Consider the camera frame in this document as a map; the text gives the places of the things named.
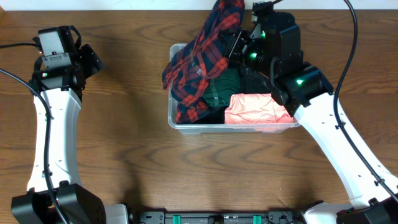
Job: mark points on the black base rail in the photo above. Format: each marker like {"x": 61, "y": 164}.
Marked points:
{"x": 270, "y": 217}

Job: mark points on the pink garment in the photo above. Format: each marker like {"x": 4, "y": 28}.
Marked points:
{"x": 255, "y": 109}

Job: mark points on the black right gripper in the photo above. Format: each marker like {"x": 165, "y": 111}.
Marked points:
{"x": 239, "y": 52}

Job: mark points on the large black garment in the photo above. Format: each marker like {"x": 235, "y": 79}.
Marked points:
{"x": 215, "y": 116}

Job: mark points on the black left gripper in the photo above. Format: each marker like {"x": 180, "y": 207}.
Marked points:
{"x": 88, "y": 60}

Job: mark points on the red plaid flannel shirt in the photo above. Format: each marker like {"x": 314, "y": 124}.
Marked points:
{"x": 190, "y": 70}

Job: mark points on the dark green garment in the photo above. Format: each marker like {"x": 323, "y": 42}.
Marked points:
{"x": 219, "y": 91}

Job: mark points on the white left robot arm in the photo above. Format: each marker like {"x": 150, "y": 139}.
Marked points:
{"x": 54, "y": 191}

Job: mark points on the clear plastic storage bin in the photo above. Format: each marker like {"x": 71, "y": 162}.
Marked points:
{"x": 223, "y": 128}

